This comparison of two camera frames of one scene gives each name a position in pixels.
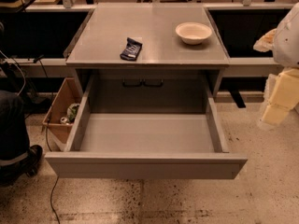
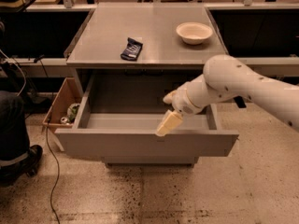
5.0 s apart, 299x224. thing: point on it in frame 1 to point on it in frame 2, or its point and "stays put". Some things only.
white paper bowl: (193, 33) stays put
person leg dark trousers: (14, 141) stays put
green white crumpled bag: (72, 111) stays put
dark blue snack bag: (132, 49) stays put
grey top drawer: (147, 146) to (119, 115)
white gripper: (287, 42) to (181, 104)
